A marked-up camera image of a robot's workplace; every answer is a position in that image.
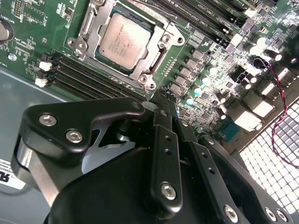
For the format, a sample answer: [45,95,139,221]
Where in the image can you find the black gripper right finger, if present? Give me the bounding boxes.
[166,92,292,224]

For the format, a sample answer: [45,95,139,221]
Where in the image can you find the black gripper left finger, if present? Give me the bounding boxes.
[17,90,183,214]

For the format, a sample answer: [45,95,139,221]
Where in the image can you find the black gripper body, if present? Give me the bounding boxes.
[10,116,220,224]

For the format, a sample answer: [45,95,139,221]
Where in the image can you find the silver CPU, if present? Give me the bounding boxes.
[94,13,156,70]

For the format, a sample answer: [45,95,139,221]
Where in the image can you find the metal socket cover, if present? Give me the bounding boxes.
[77,0,185,82]

